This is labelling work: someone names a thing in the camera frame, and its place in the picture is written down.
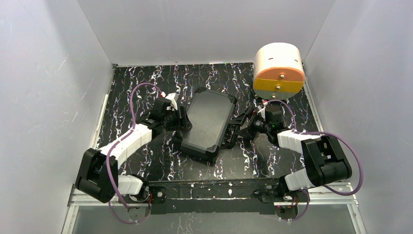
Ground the black poker chip case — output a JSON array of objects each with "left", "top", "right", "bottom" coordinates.
[{"left": 173, "top": 88, "right": 237, "bottom": 164}]

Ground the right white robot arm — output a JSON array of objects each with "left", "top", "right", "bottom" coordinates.
[{"left": 224, "top": 105, "right": 352, "bottom": 196}]

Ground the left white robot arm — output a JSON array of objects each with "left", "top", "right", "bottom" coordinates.
[{"left": 75, "top": 93, "right": 192, "bottom": 203}]

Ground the white round drawer cabinet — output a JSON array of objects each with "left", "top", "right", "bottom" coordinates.
[{"left": 253, "top": 42, "right": 305, "bottom": 100}]

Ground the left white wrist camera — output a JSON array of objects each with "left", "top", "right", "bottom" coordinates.
[{"left": 165, "top": 93, "right": 178, "bottom": 111}]

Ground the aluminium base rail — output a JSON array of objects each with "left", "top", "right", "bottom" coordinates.
[{"left": 66, "top": 175, "right": 359, "bottom": 223}]

